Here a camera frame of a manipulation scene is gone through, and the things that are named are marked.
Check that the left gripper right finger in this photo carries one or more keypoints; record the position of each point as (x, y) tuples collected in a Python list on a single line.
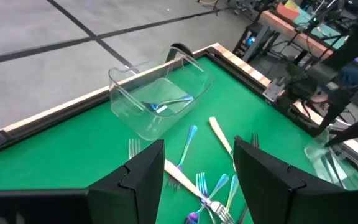
[(269, 193)]

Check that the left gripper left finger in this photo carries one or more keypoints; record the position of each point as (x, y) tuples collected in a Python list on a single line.
[(135, 193)]

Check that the clear plastic bin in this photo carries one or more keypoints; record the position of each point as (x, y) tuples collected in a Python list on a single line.
[(319, 161), (179, 71)]

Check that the green table mat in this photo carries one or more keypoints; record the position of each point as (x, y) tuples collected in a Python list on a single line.
[(73, 161)]

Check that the teal cutting mat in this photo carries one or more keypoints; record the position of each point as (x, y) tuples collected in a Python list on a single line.
[(328, 31)]

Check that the wooden workbench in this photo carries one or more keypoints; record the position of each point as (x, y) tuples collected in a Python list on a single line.
[(291, 29)]

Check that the orange pad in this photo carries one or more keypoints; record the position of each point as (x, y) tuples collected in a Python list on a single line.
[(287, 11)]

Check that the black computer tower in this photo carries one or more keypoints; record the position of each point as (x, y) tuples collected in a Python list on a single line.
[(250, 40)]

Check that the black arched clamp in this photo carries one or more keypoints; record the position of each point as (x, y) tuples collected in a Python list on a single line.
[(182, 46)]

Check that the grey metal bracket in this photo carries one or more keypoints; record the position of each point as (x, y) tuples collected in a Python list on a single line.
[(273, 90)]

